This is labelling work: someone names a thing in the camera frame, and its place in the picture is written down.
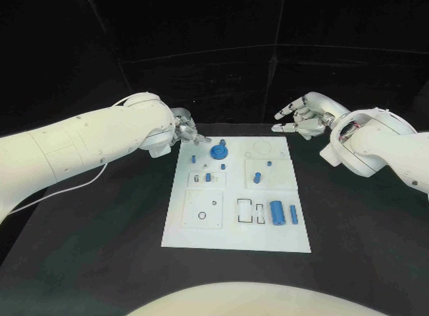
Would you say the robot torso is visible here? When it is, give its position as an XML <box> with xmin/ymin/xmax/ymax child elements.
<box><xmin>127</xmin><ymin>282</ymin><xmax>390</xmax><ymax>316</ymax></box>

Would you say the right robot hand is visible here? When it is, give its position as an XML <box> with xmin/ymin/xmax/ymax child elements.
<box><xmin>271</xmin><ymin>92</ymin><xmax>351</xmax><ymax>141</ymax></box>

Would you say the blue gear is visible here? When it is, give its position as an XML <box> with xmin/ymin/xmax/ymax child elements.
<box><xmin>210</xmin><ymin>145</ymin><xmax>229</xmax><ymax>160</ymax></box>

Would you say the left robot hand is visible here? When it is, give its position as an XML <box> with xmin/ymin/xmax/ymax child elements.
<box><xmin>169</xmin><ymin>107</ymin><xmax>213</xmax><ymax>146</ymax></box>

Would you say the thick blue cylinder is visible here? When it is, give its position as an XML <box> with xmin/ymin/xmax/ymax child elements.
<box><xmin>269</xmin><ymin>200</ymin><xmax>285</xmax><ymax>226</ymax></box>

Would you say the white task board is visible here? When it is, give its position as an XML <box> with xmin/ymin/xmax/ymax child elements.
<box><xmin>160</xmin><ymin>136</ymin><xmax>312</xmax><ymax>253</ymax></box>

